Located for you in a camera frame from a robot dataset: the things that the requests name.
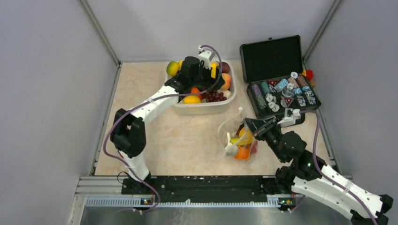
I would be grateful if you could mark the yellow wrinkled fruit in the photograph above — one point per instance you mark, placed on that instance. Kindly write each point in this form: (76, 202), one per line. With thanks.
(245, 137)

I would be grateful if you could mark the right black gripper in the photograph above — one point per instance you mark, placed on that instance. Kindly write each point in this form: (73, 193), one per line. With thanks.
(259, 127)

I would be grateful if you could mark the white bok choy stalk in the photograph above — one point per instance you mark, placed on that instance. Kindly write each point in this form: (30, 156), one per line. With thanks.
(226, 93)

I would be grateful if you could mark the purple grape bunch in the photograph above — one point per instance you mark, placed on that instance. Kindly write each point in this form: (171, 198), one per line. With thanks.
(213, 96)

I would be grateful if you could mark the green yellow mango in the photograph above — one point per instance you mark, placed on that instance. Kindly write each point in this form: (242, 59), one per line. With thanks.
(172, 68)

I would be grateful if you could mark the clear zip top bag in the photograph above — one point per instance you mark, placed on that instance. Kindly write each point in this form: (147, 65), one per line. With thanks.
(231, 125)

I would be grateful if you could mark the black poker chip case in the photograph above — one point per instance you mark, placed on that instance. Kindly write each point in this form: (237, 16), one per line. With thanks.
(272, 70)

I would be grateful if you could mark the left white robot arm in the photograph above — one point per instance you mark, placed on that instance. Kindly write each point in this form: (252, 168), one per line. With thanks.
(126, 139)

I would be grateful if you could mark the white peeled banana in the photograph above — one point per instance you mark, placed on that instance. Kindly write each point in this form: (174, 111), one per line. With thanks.
(231, 149)

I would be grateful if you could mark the yellow lemon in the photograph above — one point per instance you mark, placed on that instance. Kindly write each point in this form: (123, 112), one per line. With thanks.
(192, 99)

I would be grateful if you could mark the peach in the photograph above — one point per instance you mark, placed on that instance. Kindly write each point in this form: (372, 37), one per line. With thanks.
(227, 80)

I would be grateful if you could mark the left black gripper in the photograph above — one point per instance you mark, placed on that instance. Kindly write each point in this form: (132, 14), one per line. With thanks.
(214, 84)

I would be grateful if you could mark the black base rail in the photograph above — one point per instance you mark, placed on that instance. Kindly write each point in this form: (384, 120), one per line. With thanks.
(211, 191)

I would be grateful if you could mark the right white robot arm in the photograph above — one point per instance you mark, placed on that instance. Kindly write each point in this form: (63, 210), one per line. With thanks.
(312, 177)

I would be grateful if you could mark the white plastic fruit basket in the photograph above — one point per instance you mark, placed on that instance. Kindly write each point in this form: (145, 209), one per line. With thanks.
(209, 108)

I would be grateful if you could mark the small orange tangerine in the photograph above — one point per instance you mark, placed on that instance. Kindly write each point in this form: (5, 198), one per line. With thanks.
(197, 92)

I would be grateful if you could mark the dark purple passion fruit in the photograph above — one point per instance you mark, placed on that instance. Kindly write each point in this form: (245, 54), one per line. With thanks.
(225, 67)

